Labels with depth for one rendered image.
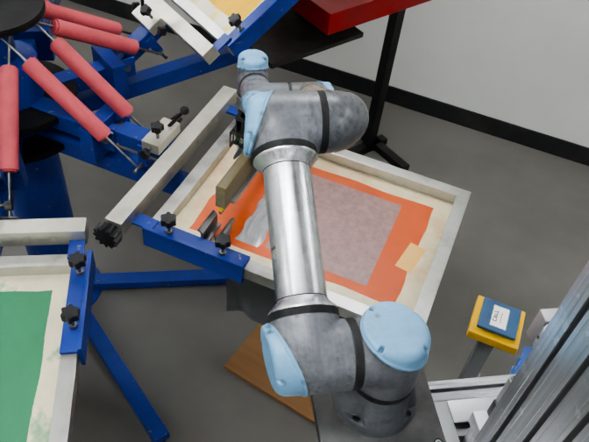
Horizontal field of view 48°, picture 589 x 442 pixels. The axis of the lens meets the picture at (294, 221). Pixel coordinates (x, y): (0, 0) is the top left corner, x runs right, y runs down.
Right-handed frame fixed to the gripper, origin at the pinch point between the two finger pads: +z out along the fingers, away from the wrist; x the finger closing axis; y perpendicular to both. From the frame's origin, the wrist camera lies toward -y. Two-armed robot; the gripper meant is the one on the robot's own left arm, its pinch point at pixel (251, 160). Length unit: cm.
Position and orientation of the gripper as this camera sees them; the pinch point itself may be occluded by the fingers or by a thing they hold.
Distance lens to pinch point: 188.0
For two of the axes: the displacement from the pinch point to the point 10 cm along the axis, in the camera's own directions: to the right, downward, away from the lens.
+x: 9.2, 3.4, -2.1
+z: -0.9, 6.9, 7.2
